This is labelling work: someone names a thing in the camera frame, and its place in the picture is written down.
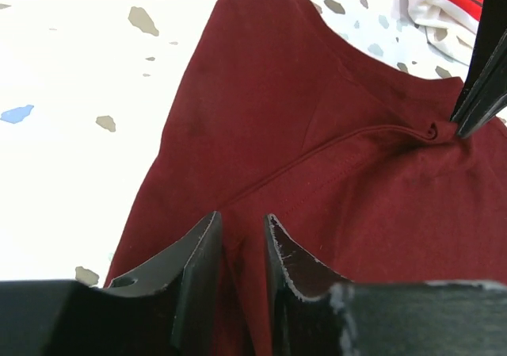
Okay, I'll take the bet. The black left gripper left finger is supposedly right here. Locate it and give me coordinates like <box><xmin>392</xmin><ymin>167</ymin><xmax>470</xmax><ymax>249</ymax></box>
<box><xmin>1</xmin><ymin>212</ymin><xmax>222</xmax><ymax>356</ymax></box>

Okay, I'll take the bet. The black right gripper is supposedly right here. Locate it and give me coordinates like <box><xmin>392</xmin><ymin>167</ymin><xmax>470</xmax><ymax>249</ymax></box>
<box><xmin>451</xmin><ymin>0</ymin><xmax>506</xmax><ymax>138</ymax></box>

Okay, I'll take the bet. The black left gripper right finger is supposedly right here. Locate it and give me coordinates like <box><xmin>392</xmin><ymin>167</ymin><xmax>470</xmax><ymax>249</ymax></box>
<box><xmin>265</xmin><ymin>215</ymin><xmax>506</xmax><ymax>356</ymax></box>

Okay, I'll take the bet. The dark maroon t shirt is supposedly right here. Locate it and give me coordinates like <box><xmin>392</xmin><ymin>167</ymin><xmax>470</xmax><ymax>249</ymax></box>
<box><xmin>109</xmin><ymin>0</ymin><xmax>506</xmax><ymax>355</ymax></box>

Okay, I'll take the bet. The folded white t shirt underneath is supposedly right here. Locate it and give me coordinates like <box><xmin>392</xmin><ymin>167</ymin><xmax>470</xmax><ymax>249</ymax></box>
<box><xmin>407</xmin><ymin>0</ymin><xmax>479</xmax><ymax>65</ymax></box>

